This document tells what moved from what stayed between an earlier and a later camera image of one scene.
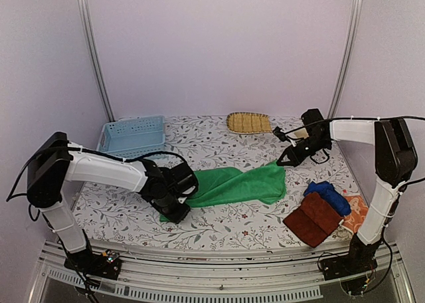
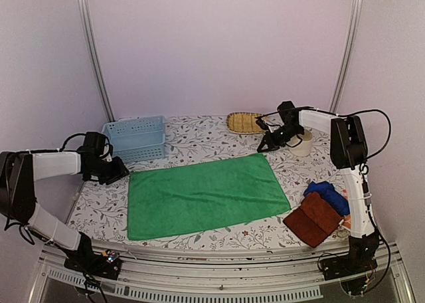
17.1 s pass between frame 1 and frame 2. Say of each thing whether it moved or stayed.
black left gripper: moved
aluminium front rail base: stayed
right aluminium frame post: stayed
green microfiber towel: moved
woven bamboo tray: stayed
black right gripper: moved
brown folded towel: stayed
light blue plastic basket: stayed
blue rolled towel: stayed
